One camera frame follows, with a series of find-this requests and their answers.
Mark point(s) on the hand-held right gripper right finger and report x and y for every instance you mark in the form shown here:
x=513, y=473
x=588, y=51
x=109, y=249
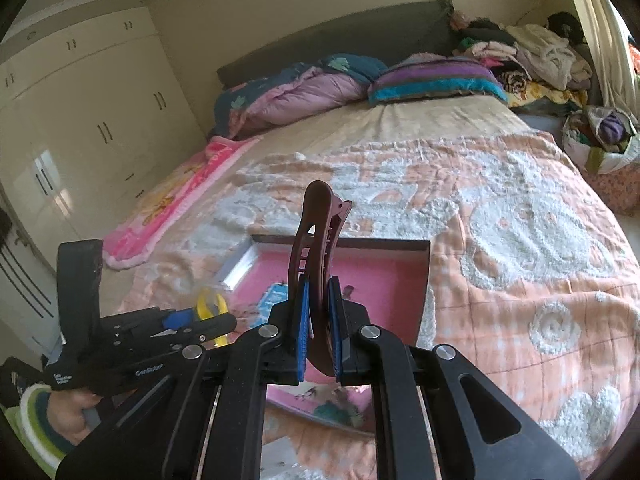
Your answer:
x=334, y=332

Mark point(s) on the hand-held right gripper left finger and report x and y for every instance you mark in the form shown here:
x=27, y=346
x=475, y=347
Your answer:
x=301, y=332

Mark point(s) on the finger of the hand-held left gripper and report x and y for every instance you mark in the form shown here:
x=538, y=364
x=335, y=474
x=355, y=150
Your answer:
x=210, y=327
x=182, y=316

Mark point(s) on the yellow hair clip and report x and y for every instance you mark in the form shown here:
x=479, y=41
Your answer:
x=205, y=305

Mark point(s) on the pink-lined cardboard box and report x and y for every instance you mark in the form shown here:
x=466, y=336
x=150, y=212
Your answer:
x=380, y=285

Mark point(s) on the brown hair claw clip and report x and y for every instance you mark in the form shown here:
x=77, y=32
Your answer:
x=315, y=230

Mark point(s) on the person's left forearm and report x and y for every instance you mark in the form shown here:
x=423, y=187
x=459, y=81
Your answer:
x=35, y=420

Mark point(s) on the person's left hand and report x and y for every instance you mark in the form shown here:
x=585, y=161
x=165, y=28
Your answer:
x=75, y=412

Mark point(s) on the pink cartoon blanket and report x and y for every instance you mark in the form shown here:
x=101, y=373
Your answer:
x=170, y=200

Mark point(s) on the peach floral bedspread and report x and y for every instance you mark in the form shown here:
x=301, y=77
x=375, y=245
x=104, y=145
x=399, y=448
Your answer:
x=500, y=240

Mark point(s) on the beige bed sheet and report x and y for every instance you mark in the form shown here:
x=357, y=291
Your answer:
x=375, y=125

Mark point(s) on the cream wardrobe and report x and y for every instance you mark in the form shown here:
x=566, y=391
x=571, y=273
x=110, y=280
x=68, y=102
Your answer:
x=75, y=110

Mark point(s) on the pink and blue quilt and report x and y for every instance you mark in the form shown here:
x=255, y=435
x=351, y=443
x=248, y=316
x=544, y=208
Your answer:
x=300, y=95

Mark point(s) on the purple and teal striped pillow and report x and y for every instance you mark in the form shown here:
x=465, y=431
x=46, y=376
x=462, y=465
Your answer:
x=440, y=80

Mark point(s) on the dark grey headboard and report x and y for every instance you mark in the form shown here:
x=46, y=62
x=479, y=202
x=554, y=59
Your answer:
x=350, y=30

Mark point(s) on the pink floral fabric cover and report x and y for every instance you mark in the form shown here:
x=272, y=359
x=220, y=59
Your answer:
x=617, y=187

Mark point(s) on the fabric bag of clothes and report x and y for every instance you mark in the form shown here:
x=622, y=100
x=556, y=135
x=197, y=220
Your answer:
x=605, y=130

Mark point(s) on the pile of clothes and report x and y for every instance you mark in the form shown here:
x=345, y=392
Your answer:
x=540, y=55

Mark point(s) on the cream curtain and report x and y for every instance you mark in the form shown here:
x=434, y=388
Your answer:
x=600, y=35

